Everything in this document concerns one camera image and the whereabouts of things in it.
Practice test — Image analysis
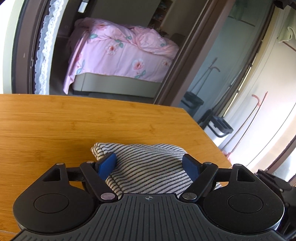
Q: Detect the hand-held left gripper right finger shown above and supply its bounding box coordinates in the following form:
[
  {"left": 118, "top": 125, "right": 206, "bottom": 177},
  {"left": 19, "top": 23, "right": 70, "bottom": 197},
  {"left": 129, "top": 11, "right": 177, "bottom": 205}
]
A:
[{"left": 179, "top": 153, "right": 254, "bottom": 204}]

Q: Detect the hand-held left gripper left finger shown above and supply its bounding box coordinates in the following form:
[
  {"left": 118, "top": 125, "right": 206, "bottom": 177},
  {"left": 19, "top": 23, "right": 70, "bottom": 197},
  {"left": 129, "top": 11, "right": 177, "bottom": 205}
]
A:
[{"left": 43, "top": 151, "right": 117, "bottom": 203}]

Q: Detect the grey striped garment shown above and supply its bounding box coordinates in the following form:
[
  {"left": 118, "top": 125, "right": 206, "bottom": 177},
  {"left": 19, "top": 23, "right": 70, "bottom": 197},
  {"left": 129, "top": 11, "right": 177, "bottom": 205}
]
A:
[{"left": 90, "top": 143, "right": 223, "bottom": 194}]

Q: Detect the white bin with dark lid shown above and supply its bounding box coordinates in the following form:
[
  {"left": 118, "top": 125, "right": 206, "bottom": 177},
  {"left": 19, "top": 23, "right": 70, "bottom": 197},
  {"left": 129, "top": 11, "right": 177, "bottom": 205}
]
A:
[{"left": 205, "top": 115, "right": 233, "bottom": 145}]

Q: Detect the dark trash bin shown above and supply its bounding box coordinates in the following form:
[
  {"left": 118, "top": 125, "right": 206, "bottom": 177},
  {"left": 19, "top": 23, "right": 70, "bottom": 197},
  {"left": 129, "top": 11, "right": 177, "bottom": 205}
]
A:
[{"left": 181, "top": 91, "right": 204, "bottom": 114}]

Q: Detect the dark mop pole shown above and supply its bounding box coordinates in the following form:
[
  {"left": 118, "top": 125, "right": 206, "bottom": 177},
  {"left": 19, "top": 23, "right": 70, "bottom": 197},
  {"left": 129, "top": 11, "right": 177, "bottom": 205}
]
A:
[{"left": 199, "top": 64, "right": 253, "bottom": 124}]

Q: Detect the beige bed base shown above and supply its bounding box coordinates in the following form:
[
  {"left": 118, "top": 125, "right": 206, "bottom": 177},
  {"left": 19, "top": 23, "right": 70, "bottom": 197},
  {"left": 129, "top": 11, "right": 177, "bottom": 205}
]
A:
[{"left": 72, "top": 72, "right": 163, "bottom": 98}]

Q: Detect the bed with pink floral bedding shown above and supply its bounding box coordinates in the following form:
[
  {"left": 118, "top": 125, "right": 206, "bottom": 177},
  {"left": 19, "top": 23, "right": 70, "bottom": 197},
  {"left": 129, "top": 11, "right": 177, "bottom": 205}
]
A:
[{"left": 63, "top": 17, "right": 180, "bottom": 95}]

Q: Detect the white lace curtain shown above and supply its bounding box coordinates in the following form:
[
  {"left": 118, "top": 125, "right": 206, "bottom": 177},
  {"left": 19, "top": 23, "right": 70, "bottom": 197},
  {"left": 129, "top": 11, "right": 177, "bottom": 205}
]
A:
[{"left": 34, "top": 0, "right": 64, "bottom": 95}]

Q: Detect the bedroom shelf with items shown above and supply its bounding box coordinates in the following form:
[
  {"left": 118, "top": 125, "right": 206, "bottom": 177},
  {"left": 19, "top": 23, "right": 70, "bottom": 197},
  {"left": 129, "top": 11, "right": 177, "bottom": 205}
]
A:
[{"left": 148, "top": 0, "right": 174, "bottom": 29}]

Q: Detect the pale green hanging cloth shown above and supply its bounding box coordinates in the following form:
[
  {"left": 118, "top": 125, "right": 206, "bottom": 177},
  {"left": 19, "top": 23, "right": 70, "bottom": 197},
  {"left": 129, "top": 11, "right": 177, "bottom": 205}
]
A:
[{"left": 277, "top": 25, "right": 295, "bottom": 43}]

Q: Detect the grey broom handle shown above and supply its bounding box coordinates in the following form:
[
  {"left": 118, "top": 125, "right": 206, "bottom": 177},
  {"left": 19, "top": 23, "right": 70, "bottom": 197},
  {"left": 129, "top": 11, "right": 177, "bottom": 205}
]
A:
[{"left": 194, "top": 57, "right": 220, "bottom": 93}]

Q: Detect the brown door frame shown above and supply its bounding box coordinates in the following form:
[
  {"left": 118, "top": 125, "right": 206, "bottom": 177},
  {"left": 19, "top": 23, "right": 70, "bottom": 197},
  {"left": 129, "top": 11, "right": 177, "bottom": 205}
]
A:
[{"left": 11, "top": 0, "right": 234, "bottom": 107}]

